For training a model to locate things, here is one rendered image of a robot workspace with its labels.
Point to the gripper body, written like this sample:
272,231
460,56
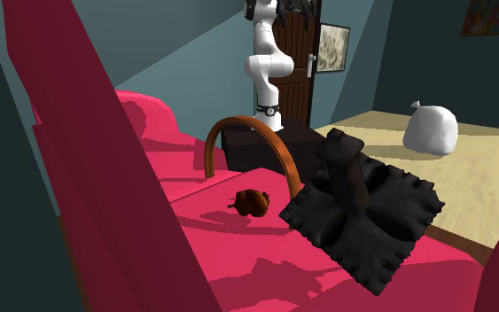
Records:
294,5

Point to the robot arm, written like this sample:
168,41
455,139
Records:
267,65

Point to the dark brown door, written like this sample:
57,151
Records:
294,47

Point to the brown curved wooden hoop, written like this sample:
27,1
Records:
281,149

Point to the dark robot stand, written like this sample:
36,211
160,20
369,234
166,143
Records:
253,151

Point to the white tied bag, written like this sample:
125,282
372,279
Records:
432,129

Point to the brown round lumpy object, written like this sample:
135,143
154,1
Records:
251,203

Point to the black ruffled square object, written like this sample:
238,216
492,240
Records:
374,233

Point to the pink sofa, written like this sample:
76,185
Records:
236,255

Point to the pale mottled wall picture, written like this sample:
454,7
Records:
332,47

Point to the colourful framed wall picture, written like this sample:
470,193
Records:
489,17

